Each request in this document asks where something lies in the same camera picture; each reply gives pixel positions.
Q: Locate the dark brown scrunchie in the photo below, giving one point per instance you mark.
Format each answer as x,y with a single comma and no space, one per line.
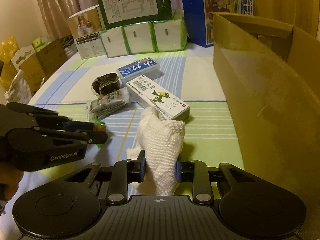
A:
105,84

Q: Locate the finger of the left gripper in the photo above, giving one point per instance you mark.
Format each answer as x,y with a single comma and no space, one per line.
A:
72,124
47,138

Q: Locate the blue milk carton box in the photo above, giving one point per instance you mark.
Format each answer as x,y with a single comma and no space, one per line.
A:
198,16

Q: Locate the white knitted cloth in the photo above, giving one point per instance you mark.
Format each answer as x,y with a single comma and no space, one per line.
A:
162,142

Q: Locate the wooden door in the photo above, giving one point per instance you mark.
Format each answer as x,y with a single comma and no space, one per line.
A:
295,12

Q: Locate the green box with white label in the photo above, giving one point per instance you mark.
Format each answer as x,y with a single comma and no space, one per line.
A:
116,13

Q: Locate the brown cardboard boxes stack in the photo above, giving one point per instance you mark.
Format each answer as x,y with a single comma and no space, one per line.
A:
39,65

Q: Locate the clear box with blue label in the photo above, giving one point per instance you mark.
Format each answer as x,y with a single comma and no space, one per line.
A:
147,66

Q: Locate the grey sesame snack packet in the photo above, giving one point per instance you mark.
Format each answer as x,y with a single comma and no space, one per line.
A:
101,108

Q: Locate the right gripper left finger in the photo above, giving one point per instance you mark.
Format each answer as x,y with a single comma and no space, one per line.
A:
122,174

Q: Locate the green wrapped tissue pack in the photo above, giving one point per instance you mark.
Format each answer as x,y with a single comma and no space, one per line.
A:
146,37

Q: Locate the large brown cardboard box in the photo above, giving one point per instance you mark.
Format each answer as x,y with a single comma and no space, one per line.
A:
269,74

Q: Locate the yellow plastic bag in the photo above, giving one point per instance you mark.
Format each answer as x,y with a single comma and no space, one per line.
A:
9,47

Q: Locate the person left hand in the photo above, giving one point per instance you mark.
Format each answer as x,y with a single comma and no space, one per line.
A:
10,177

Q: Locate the plaid bed sheet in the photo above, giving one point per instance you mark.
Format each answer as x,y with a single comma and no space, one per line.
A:
189,74

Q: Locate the white plastic bag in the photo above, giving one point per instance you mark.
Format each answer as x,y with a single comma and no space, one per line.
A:
19,90

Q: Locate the white box with green bird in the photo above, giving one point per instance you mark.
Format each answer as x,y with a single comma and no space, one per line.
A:
147,93

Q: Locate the green white medicine box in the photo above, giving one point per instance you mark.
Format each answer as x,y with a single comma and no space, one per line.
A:
100,133

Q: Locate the white beige product box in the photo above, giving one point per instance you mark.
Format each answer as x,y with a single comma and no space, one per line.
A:
86,27

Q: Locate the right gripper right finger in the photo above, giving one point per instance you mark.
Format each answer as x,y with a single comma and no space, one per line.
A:
195,172

